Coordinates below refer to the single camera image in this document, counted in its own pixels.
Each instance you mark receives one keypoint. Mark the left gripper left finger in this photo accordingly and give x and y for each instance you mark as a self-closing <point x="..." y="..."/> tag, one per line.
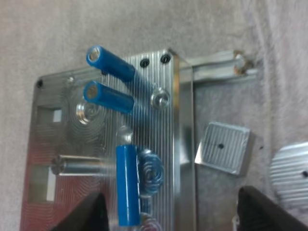
<point x="89" y="216"/>

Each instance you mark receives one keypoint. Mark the grey ribbed square block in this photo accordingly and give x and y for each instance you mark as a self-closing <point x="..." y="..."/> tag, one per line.
<point x="221" y="146"/>

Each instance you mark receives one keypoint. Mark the grey ribbed disc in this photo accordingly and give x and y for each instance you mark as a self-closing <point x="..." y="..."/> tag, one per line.
<point x="291" y="170"/>

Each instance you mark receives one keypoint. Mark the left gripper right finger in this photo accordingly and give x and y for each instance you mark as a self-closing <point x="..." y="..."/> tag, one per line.
<point x="262" y="214"/>

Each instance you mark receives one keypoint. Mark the metal plate on aluminium frame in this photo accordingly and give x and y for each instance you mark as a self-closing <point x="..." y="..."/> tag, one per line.
<point x="158" y="134"/>

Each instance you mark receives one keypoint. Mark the bright blue cylinder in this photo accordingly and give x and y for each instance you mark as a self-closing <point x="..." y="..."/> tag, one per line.
<point x="127" y="185"/>
<point x="110" y="63"/>
<point x="108" y="97"/>

